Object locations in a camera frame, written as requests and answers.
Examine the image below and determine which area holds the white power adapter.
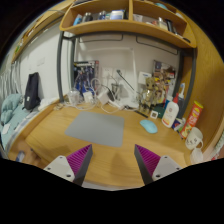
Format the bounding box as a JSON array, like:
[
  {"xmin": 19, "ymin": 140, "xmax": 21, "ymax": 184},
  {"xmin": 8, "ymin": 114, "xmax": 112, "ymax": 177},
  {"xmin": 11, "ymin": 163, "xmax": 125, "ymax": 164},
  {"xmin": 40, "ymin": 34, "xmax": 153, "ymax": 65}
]
[{"xmin": 97, "ymin": 90, "xmax": 109, "ymax": 105}]

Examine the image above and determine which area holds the white lotion bottle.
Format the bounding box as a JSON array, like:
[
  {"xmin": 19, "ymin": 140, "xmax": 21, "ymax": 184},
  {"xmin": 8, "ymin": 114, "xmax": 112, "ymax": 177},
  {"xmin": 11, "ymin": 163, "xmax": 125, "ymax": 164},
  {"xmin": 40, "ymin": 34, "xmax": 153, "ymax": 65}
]
[{"xmin": 162, "ymin": 94, "xmax": 179, "ymax": 128}]

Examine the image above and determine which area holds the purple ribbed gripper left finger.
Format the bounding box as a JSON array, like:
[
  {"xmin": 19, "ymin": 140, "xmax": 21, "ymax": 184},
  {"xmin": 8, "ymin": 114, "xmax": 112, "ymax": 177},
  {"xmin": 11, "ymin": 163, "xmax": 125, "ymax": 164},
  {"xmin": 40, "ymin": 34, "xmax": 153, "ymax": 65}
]
[{"xmin": 44, "ymin": 145, "xmax": 93, "ymax": 186}]

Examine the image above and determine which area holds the black backpack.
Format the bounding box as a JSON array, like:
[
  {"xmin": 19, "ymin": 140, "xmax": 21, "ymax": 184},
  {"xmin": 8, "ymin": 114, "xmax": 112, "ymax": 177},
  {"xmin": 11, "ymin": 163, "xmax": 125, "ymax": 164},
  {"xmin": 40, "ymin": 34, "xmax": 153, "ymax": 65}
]
[{"xmin": 24, "ymin": 72, "xmax": 40, "ymax": 110}]

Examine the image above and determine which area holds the small white cube clock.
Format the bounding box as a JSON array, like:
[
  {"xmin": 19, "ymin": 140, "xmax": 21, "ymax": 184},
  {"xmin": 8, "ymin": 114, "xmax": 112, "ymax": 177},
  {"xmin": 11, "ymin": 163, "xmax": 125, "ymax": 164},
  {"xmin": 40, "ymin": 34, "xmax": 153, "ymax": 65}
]
[{"xmin": 150, "ymin": 111, "xmax": 158, "ymax": 119}]

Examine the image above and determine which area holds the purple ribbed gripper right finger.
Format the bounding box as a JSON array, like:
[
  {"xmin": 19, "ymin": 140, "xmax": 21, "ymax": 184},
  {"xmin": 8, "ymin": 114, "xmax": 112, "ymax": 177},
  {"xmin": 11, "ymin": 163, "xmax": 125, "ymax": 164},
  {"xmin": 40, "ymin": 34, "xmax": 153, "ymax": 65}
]
[{"xmin": 134, "ymin": 145, "xmax": 181, "ymax": 185}]

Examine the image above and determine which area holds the blue robot model box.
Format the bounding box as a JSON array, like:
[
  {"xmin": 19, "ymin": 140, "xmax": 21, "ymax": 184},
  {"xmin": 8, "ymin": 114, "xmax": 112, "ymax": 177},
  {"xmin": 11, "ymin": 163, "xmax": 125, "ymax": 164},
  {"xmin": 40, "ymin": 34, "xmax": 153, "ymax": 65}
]
[{"xmin": 74, "ymin": 60, "xmax": 99, "ymax": 94}]

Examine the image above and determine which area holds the red chips can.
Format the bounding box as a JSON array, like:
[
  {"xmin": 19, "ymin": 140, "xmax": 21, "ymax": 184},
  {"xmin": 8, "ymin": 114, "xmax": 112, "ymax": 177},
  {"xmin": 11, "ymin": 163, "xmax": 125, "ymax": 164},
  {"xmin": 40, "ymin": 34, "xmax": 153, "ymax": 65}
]
[{"xmin": 180, "ymin": 101, "xmax": 203, "ymax": 139}]

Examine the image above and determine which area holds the wooden wall shelf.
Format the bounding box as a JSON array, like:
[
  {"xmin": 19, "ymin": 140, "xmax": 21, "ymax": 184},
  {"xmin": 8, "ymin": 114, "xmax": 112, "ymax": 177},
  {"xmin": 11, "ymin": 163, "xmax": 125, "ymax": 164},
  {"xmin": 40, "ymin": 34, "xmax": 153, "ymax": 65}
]
[{"xmin": 60, "ymin": 0, "xmax": 197, "ymax": 48}]

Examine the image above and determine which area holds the grey mouse pad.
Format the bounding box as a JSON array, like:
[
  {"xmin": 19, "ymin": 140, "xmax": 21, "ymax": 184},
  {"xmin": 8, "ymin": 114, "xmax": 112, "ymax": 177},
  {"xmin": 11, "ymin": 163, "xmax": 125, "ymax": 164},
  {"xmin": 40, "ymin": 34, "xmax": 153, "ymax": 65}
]
[{"xmin": 65, "ymin": 111, "xmax": 124, "ymax": 147}]

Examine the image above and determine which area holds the white ceramic mug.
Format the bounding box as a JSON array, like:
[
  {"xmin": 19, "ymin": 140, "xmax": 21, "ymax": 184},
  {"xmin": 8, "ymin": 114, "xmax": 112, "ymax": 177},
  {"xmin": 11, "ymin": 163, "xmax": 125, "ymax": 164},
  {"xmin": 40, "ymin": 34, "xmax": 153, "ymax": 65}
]
[{"xmin": 185, "ymin": 127, "xmax": 203, "ymax": 150}]

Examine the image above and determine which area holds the white charger cables bundle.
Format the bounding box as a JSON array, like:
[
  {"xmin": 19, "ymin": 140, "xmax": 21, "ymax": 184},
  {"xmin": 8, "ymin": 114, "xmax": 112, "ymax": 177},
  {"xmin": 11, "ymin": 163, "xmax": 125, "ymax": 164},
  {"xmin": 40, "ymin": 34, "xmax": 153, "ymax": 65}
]
[{"xmin": 53, "ymin": 78, "xmax": 139, "ymax": 115}]

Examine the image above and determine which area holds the teal bed pillow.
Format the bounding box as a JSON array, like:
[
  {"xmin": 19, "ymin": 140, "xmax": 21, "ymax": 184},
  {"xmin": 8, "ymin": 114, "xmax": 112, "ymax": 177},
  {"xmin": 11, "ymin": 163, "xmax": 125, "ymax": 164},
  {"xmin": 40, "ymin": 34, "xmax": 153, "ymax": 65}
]
[{"xmin": 0, "ymin": 94, "xmax": 23, "ymax": 125}]

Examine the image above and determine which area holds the light blue computer mouse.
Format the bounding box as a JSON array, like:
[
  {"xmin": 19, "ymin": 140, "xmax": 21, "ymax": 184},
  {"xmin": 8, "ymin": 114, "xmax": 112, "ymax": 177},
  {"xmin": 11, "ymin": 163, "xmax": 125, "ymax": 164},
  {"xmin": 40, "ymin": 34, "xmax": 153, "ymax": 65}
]
[{"xmin": 140, "ymin": 120, "xmax": 158, "ymax": 134}]

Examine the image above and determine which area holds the wooden Groot figure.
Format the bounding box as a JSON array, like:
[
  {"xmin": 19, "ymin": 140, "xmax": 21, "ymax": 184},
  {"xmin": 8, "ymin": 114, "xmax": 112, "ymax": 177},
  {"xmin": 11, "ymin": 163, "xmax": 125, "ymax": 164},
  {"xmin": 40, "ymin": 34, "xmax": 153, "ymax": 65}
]
[{"xmin": 139, "ymin": 77, "xmax": 157, "ymax": 115}]

